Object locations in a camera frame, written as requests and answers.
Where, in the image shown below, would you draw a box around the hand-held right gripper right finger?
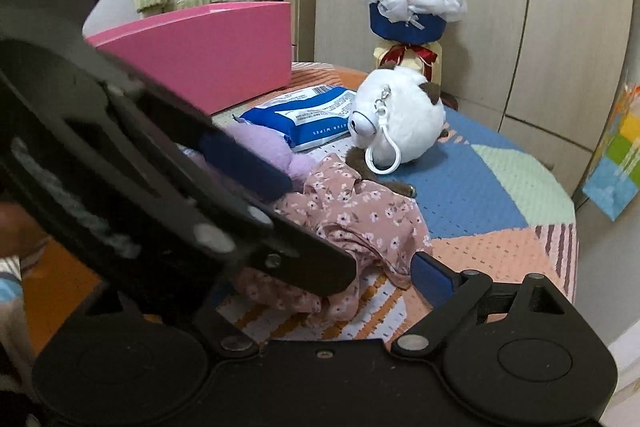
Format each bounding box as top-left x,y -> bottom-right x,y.
391,251 -> 573,356

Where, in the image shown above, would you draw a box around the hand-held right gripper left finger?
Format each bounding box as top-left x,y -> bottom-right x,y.
82,289 -> 260,356

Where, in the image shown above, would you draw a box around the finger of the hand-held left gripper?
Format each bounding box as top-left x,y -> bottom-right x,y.
184,206 -> 359,299
107,77 -> 296,205

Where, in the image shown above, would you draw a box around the purple plush toy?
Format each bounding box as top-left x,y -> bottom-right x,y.
220,117 -> 322,184

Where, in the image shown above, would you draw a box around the pink floral cloth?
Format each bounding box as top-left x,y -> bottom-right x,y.
235,154 -> 434,324

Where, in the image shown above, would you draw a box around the blue wet wipes pack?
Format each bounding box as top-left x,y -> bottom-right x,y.
240,86 -> 357,152

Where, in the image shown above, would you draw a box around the pink cardboard box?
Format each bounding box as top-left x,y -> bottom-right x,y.
85,1 -> 293,116

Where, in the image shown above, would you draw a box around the white plush toy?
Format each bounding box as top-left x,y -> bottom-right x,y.
345,63 -> 447,198

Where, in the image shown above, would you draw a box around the person's left hand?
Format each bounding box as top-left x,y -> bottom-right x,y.
0,202 -> 51,259

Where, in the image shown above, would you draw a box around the patchwork tablecloth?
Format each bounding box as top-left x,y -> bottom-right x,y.
210,62 -> 581,344

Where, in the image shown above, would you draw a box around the patterned bed quilt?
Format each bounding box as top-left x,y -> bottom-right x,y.
0,257 -> 38,389

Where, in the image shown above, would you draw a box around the yellow flower bouquet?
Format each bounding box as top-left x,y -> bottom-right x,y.
351,0 -> 468,86

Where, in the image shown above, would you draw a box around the colourful paper gift bag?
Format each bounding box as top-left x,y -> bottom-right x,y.
582,82 -> 640,222

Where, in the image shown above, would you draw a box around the beige three-door wardrobe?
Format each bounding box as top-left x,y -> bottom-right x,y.
300,0 -> 637,188

